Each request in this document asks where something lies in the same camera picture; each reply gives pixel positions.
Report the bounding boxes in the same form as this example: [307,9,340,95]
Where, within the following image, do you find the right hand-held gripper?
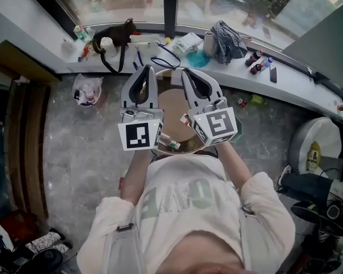
[181,68,239,148]

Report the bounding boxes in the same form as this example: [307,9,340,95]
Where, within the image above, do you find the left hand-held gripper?
[117,65,165,152]

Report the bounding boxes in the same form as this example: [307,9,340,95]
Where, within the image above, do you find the clear plastic bottle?
[159,134,181,151]

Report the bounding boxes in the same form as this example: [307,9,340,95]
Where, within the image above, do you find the person's right forearm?
[216,141,252,194]

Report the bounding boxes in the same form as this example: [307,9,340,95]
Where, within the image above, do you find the person's left forearm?
[120,150,153,207]

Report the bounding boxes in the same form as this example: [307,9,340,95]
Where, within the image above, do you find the teal cloth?
[185,50,211,69]

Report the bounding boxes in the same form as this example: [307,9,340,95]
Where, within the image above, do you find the white badge cards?
[128,35,161,57]

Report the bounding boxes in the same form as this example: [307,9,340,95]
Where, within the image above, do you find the beige tote bag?
[202,31,218,56]

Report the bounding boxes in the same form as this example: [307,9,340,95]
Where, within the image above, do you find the pink basket with plastic bag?
[71,73,104,107]

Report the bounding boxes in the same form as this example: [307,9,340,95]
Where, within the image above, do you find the white green packets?
[171,33,204,58]

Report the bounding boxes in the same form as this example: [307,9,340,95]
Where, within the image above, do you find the blue plaid shirt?
[210,20,249,66]

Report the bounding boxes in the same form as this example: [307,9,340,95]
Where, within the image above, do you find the white paper cup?
[99,37,118,58]

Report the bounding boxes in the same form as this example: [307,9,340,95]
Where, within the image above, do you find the dark red drink bottle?
[245,49,264,67]
[249,62,265,75]

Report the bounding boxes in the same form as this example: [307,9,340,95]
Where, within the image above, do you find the red toy figure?
[77,45,92,62]

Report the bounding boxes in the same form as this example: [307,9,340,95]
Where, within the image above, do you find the clear bottle blue cap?
[258,57,274,73]

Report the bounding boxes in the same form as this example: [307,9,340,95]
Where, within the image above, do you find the green white bottle pink cap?
[73,25,86,41]

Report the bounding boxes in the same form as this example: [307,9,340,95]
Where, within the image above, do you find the small white figure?
[62,38,77,53]

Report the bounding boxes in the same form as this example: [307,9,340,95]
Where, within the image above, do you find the grey white egg cushion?
[288,116,342,176]

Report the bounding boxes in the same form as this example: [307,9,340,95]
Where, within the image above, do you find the black window latch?
[313,71,330,86]

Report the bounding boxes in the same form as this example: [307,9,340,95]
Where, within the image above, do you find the brown cardboard sheet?
[0,40,62,84]

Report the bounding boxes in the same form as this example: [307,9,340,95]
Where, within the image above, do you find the person's white printed shirt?
[76,154,297,274]

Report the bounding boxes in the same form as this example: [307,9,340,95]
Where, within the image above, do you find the grey roller blind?
[282,2,343,88]

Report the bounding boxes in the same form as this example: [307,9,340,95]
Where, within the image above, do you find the black pouch white trim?
[325,204,342,221]

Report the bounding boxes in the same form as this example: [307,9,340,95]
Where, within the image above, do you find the red-brown wooden table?
[0,211,39,251]

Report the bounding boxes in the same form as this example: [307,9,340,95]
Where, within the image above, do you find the black striped bag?
[0,247,65,274]

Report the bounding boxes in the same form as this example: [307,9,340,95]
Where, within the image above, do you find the blue lanyard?
[132,46,143,71]
[150,43,181,70]

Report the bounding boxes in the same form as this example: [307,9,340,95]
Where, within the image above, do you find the black bag with strap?
[91,18,138,73]

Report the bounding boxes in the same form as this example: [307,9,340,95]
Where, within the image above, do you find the grey shoulder strap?
[240,204,264,271]
[105,223,149,274]

